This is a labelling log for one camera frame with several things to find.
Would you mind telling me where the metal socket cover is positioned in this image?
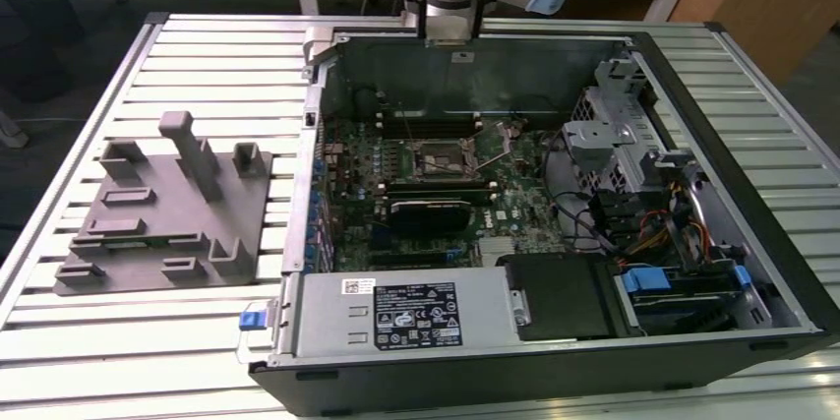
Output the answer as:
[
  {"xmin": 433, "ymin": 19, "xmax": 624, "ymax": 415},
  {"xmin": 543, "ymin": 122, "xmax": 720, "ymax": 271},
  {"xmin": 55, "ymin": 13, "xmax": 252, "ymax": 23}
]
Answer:
[{"xmin": 465, "ymin": 118, "xmax": 525, "ymax": 171}]

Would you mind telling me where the CPU socket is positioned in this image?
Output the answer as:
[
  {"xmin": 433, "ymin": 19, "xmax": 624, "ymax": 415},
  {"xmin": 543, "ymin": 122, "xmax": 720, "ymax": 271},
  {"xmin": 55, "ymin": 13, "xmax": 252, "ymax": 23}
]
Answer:
[{"xmin": 407, "ymin": 138, "xmax": 481, "ymax": 183}]

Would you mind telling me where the silver metal drive cage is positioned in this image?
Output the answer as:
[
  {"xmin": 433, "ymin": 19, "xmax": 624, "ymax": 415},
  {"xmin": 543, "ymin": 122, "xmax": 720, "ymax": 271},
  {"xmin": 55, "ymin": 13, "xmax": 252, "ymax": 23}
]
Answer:
[{"xmin": 561, "ymin": 59, "xmax": 664, "ymax": 185}]

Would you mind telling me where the green motherboard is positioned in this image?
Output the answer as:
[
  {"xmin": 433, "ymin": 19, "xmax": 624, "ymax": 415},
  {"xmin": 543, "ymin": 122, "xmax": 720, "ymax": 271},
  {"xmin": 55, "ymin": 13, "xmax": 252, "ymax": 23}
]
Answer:
[{"xmin": 313, "ymin": 114, "xmax": 572, "ymax": 273}]

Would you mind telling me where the wooden cabinet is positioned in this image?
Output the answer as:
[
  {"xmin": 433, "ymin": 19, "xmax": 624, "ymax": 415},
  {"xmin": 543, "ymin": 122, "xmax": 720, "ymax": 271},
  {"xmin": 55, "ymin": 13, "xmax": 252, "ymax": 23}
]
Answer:
[{"xmin": 668, "ymin": 0, "xmax": 840, "ymax": 90}]

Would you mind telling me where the green RAM stick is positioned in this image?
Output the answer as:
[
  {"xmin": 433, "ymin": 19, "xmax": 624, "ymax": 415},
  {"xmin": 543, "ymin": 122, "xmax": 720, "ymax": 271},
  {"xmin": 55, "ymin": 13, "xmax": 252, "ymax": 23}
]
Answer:
[
  {"xmin": 97, "ymin": 234, "xmax": 203, "ymax": 250},
  {"xmin": 384, "ymin": 182, "xmax": 493, "ymax": 205}
]

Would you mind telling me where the black graphics card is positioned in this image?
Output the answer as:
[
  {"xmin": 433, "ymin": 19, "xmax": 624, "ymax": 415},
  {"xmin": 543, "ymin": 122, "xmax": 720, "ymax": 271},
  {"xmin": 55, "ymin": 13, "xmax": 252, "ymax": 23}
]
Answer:
[{"xmin": 385, "ymin": 199, "xmax": 472, "ymax": 235}]

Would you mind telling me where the silver chipset heatsink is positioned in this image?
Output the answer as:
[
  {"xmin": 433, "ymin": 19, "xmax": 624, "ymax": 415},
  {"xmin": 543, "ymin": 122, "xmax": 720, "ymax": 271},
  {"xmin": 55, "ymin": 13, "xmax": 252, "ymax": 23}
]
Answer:
[{"xmin": 476, "ymin": 236, "xmax": 519, "ymax": 267}]

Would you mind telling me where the black expansion slot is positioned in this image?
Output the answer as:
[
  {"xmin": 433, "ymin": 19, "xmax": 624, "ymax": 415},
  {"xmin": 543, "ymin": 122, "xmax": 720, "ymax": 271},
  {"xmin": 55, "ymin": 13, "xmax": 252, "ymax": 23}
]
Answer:
[{"xmin": 371, "ymin": 251, "xmax": 449, "ymax": 268}]

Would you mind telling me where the grey parts rack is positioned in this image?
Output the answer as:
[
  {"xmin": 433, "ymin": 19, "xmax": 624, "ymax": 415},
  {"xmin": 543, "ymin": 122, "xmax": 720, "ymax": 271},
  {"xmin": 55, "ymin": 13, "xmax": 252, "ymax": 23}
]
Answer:
[{"xmin": 51, "ymin": 111, "xmax": 276, "ymax": 297}]

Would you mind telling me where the black plastic shroud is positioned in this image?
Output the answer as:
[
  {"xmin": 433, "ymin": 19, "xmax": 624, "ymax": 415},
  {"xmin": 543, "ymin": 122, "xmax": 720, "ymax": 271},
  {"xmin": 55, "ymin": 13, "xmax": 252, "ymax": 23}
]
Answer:
[{"xmin": 496, "ymin": 252, "xmax": 635, "ymax": 342}]

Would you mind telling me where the hard disk in blue carrier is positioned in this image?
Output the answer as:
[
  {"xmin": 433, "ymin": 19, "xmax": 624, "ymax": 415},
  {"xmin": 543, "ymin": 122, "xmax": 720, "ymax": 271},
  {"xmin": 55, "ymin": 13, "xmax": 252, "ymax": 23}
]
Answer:
[{"xmin": 616, "ymin": 265, "xmax": 753, "ymax": 332}]

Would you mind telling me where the white plastic foot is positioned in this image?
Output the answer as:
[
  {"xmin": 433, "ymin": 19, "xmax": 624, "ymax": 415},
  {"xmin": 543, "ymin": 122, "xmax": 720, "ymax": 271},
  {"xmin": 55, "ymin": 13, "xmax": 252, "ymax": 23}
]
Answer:
[{"xmin": 0, "ymin": 112, "xmax": 32, "ymax": 150}]

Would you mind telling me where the grey power supply unit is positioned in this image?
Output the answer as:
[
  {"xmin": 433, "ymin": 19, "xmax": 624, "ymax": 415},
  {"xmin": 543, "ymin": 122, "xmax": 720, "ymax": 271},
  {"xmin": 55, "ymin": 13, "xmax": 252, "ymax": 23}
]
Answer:
[{"xmin": 288, "ymin": 270, "xmax": 520, "ymax": 360}]

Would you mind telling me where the black open PC case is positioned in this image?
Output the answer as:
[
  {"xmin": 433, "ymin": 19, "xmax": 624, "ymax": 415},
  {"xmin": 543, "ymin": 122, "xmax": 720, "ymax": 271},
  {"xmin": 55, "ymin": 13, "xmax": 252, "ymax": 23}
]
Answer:
[{"xmin": 247, "ymin": 25, "xmax": 840, "ymax": 416}]

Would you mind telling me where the orange yellow wire bundle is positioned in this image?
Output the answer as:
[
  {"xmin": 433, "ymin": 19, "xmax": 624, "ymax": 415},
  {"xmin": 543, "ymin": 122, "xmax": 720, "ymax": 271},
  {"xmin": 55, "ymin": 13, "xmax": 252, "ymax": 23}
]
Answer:
[{"xmin": 627, "ymin": 182, "xmax": 715, "ymax": 267}]

